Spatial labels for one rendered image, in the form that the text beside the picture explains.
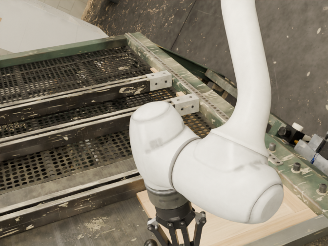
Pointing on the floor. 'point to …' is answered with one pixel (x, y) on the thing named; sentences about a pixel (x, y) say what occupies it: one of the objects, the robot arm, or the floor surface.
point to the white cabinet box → (40, 27)
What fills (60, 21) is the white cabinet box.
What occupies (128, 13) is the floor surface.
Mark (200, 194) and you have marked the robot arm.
